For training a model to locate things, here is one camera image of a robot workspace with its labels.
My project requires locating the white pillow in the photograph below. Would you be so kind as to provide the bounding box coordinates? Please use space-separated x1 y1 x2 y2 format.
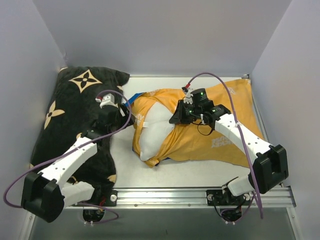
138 102 175 162

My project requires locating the blue and yellow Mickey pillowcase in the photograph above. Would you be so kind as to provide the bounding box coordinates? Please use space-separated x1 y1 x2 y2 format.
131 79 262 168

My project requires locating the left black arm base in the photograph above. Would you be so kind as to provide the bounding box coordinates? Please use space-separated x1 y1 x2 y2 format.
81 190 120 226

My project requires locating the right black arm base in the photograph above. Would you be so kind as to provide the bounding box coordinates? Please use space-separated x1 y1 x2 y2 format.
206 188 253 225

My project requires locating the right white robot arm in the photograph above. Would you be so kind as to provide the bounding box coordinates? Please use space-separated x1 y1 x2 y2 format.
169 86 289 205

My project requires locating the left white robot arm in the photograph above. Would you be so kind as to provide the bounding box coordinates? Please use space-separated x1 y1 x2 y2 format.
21 103 133 223

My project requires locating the black floral pattern pillow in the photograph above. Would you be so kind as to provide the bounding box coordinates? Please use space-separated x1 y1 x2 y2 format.
30 66 130 205

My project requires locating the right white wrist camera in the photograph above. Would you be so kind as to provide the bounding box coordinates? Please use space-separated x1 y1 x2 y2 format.
182 84 194 105

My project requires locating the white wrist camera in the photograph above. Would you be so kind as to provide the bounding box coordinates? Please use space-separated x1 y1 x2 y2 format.
95 93 118 109
182 84 194 105

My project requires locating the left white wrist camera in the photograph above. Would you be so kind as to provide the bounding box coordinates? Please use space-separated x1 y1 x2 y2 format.
95 93 118 109

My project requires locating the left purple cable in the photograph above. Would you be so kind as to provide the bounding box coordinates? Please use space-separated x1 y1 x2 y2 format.
2 89 133 224

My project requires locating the purple cable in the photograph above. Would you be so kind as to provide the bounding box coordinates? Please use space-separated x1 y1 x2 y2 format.
2 89 133 224
183 72 265 223

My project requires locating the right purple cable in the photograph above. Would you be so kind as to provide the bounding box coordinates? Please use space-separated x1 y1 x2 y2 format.
183 72 265 223

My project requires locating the aluminium right side rail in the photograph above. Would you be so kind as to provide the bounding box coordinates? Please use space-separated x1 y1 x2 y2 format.
241 73 286 191

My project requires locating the aluminium rail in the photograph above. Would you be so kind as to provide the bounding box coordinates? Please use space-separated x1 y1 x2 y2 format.
241 73 286 191
59 186 297 210

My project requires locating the aluminium front rail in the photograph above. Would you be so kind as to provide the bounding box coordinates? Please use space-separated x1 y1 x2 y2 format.
59 186 297 210

